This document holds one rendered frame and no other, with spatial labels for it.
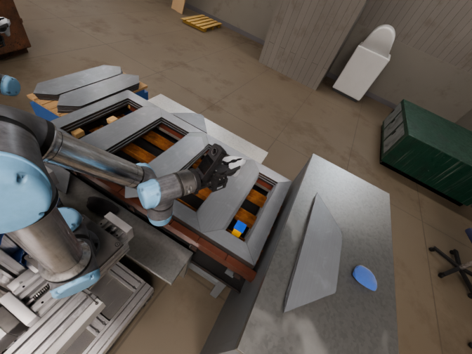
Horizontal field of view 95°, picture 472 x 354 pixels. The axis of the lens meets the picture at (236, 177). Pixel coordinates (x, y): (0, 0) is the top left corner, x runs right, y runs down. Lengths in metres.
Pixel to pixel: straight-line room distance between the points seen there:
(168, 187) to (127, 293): 1.28
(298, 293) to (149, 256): 0.80
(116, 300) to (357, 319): 1.41
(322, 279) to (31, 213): 1.02
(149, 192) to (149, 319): 1.47
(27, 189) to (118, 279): 1.45
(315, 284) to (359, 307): 0.22
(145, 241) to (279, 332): 0.84
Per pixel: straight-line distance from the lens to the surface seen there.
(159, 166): 1.48
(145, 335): 1.97
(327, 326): 1.11
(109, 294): 1.83
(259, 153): 1.96
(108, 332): 1.77
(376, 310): 1.29
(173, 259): 1.36
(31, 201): 0.45
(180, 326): 1.98
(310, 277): 1.10
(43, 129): 0.58
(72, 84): 2.27
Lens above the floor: 1.96
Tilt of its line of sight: 46 degrees down
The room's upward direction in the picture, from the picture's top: 22 degrees clockwise
